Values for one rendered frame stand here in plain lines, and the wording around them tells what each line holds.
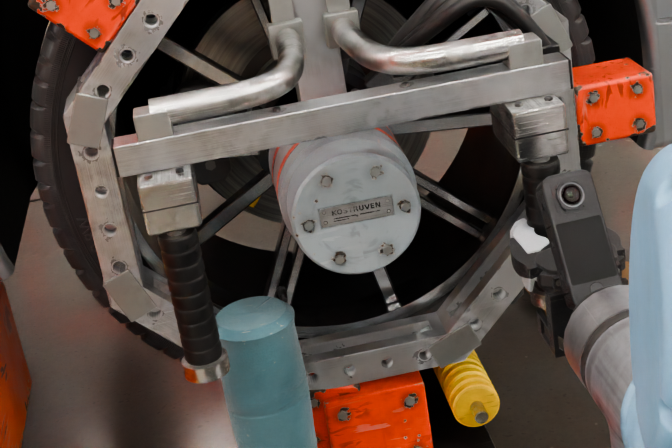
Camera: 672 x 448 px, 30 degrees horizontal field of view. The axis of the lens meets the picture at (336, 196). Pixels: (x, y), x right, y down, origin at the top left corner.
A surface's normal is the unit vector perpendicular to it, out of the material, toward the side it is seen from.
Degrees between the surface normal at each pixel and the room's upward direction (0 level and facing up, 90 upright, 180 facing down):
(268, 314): 0
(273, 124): 90
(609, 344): 43
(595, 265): 58
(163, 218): 90
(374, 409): 90
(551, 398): 0
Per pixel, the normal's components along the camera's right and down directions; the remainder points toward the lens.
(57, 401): -0.15, -0.92
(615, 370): -0.86, -0.43
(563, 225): 0.07, -0.19
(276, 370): 0.45, 0.24
